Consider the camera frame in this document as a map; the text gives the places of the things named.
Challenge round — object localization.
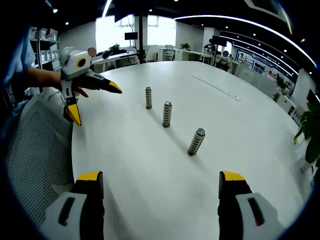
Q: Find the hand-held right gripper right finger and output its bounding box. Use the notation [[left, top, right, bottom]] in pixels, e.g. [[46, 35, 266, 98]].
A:
[[217, 170, 286, 240]]

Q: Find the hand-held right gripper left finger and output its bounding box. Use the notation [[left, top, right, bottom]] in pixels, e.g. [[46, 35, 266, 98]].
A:
[[40, 170, 105, 240]]

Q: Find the metal pin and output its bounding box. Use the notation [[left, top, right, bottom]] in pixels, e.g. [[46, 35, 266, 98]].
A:
[[187, 127, 207, 157], [145, 86, 153, 110], [162, 100, 173, 129]]

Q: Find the large green potted plant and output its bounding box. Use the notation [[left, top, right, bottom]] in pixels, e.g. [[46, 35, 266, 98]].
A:
[[293, 99, 320, 169]]

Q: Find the black pillar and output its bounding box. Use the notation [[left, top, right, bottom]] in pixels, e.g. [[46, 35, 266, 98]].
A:
[[137, 12, 148, 64]]

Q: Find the metal storage shelf with boxes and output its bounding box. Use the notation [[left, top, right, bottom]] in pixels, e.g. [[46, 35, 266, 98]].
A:
[[29, 26, 61, 74]]

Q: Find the person's left forearm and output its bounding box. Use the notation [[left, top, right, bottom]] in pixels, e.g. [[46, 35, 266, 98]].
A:
[[24, 66, 63, 92]]

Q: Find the silver coil spring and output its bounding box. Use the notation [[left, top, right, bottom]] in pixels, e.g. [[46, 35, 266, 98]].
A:
[[187, 128, 207, 157], [145, 86, 153, 110], [162, 101, 173, 129]]

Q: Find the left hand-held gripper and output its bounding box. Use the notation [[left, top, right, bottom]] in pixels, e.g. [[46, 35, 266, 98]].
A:
[[59, 46, 123, 127]]

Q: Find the grey office chair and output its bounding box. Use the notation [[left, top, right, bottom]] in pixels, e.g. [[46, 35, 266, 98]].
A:
[[164, 44, 175, 61]]

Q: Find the long white office desk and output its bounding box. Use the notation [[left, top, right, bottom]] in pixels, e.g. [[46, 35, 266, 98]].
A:
[[158, 47, 216, 63]]

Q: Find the white mesh office chair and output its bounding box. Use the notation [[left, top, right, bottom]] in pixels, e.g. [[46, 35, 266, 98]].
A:
[[4, 93, 76, 230]]

